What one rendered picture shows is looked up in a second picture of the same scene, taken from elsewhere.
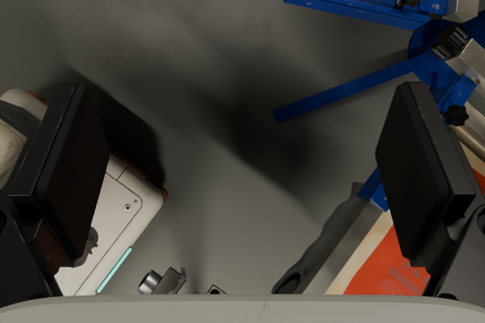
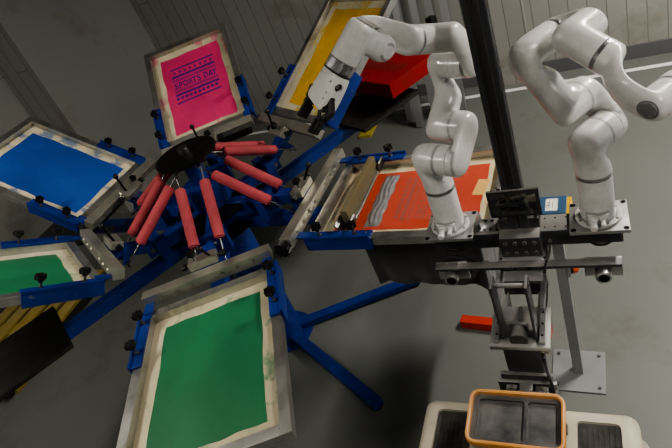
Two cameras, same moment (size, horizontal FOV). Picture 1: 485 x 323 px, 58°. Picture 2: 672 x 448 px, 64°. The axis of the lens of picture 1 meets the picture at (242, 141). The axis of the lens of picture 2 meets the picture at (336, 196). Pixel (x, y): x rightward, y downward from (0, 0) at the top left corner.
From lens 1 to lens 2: 1.37 m
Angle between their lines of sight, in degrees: 49
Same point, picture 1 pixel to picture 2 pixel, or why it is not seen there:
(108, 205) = not seen: outside the picture
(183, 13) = not seen: outside the picture
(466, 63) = (290, 236)
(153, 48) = not seen: outside the picture
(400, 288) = (407, 213)
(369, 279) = (409, 223)
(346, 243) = (395, 235)
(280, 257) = (484, 348)
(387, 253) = (394, 224)
